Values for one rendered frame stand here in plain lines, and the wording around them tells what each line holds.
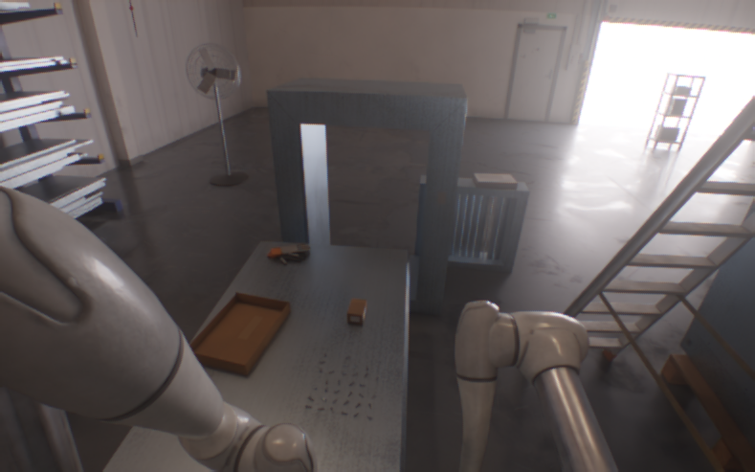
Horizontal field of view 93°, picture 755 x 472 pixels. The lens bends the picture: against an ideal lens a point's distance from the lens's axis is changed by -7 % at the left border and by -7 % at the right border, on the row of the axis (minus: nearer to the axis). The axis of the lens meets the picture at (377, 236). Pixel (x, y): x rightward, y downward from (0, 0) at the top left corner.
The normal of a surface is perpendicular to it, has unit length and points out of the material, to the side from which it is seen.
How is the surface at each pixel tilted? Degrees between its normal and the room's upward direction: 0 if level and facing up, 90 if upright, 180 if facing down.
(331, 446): 0
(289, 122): 90
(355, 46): 90
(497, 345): 59
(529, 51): 90
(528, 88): 90
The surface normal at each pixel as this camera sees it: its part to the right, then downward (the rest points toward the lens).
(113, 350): 0.90, 0.22
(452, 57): -0.14, 0.47
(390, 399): 0.02, -0.88
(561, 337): 0.14, -0.70
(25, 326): 0.65, 0.32
